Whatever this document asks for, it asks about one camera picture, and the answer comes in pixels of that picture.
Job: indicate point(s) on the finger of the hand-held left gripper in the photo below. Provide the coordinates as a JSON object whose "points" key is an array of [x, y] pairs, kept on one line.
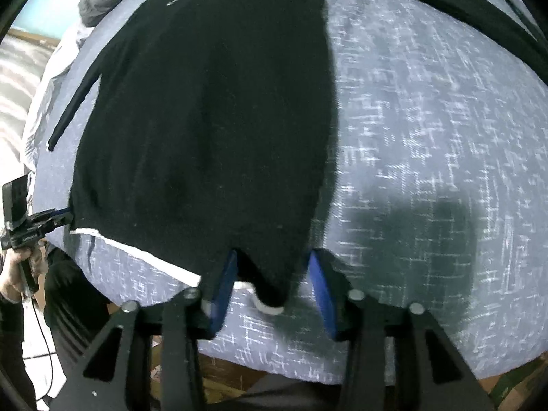
{"points": [[58, 219]]}

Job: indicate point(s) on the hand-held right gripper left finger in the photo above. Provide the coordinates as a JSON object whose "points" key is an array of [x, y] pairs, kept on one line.
{"points": [[224, 295]]}

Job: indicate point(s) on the beige striped curtain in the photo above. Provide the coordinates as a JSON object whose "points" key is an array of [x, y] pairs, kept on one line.
{"points": [[17, 85]]}

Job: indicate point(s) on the person's left forearm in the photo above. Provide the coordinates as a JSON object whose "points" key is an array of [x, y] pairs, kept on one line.
{"points": [[10, 342]]}

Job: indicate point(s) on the black sweater with white trim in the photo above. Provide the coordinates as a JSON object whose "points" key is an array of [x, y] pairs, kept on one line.
{"points": [[205, 115]]}

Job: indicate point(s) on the folded grey and white bedding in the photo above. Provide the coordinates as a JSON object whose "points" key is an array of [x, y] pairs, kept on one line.
{"points": [[516, 2]]}

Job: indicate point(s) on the person's left hand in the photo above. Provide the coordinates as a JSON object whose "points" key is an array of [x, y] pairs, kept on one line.
{"points": [[12, 278]]}

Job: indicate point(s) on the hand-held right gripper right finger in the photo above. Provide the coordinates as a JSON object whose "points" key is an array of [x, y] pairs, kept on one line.
{"points": [[325, 299]]}

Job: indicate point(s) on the person's black clothing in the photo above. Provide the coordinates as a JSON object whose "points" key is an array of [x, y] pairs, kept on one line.
{"points": [[72, 291]]}

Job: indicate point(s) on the green cardboard box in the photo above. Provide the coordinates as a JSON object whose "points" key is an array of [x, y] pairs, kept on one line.
{"points": [[511, 387]]}

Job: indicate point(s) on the blue patterned bed cover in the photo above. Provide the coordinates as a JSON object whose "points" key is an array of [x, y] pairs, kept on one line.
{"points": [[428, 137]]}

